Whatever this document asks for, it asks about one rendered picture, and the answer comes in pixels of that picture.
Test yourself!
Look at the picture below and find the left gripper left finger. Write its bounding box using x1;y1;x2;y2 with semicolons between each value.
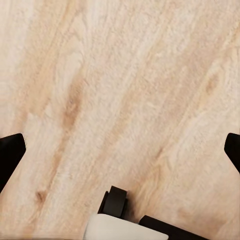
0;133;26;193

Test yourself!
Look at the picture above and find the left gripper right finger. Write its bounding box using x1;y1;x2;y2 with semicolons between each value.
224;133;240;173

